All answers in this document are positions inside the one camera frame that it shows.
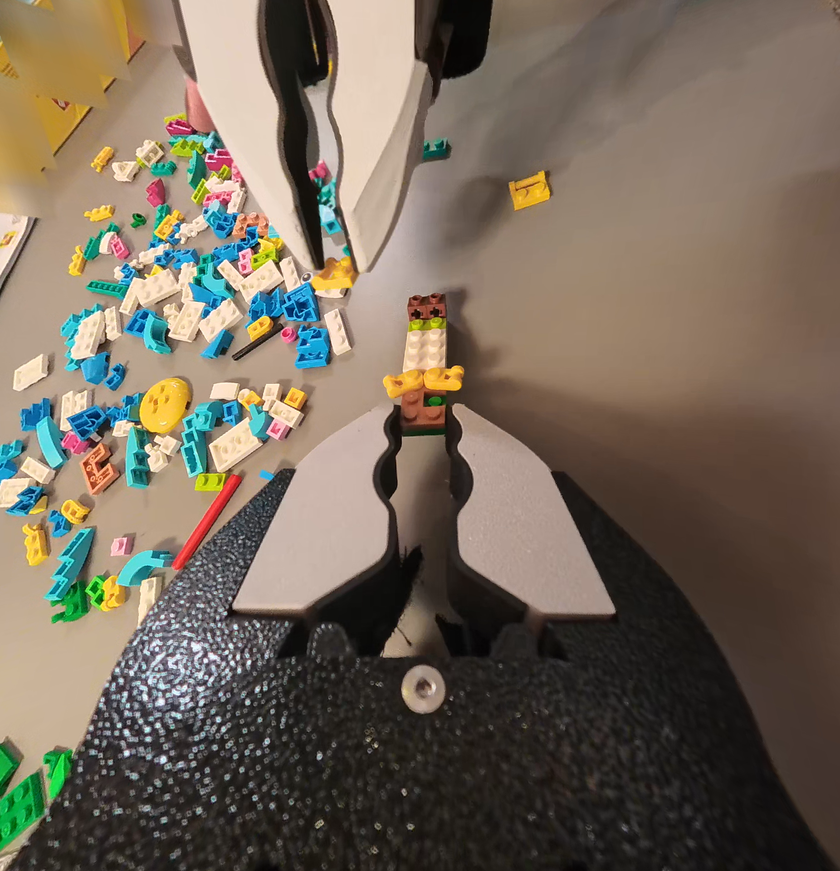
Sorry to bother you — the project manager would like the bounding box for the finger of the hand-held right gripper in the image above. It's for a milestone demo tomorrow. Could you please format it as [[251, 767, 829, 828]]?
[[303, 0, 440, 273], [171, 0, 326, 269]]

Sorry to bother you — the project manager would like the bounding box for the toy brick tower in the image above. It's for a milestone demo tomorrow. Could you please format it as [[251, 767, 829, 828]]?
[[382, 293, 465, 436]]

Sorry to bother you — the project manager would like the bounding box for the green toy plant piece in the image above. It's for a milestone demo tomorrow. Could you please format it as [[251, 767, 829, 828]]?
[[42, 749, 74, 800]]

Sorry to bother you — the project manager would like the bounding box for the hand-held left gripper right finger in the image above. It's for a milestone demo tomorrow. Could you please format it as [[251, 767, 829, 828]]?
[[447, 403, 618, 620]]

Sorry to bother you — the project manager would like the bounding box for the yellow toy brick plate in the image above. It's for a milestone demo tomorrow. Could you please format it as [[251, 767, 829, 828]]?
[[508, 170, 552, 210]]

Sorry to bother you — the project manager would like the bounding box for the yellow flower toy piece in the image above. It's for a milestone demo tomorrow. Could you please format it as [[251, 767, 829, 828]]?
[[311, 257, 358, 290]]

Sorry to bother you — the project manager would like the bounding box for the person's right hand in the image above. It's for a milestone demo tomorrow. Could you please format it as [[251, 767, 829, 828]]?
[[184, 73, 218, 132]]

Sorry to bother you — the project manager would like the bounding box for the red toy rod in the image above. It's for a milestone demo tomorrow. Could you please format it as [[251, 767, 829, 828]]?
[[171, 474, 244, 571]]

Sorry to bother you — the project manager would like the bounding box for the paper instruction booklet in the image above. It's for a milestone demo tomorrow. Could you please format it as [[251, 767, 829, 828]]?
[[0, 211, 39, 321]]

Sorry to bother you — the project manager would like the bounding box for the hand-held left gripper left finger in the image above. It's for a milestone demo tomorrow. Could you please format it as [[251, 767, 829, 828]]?
[[231, 401, 402, 620]]

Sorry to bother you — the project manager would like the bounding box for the pile of colourful toy bricks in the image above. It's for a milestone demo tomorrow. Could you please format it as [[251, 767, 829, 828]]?
[[0, 112, 356, 623]]

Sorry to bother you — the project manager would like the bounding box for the yellow cardboard box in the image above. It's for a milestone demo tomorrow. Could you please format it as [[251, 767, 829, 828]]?
[[0, 0, 147, 154]]

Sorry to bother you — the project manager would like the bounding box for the yellow round toy dish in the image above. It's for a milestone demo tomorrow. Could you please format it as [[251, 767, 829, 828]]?
[[140, 377, 191, 433]]

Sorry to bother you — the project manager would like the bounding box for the black toy rod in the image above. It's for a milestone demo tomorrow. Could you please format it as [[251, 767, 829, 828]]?
[[231, 323, 285, 362]]

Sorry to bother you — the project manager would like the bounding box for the green flat toy plate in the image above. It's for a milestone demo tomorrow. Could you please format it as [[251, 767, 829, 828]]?
[[0, 772, 47, 851]]

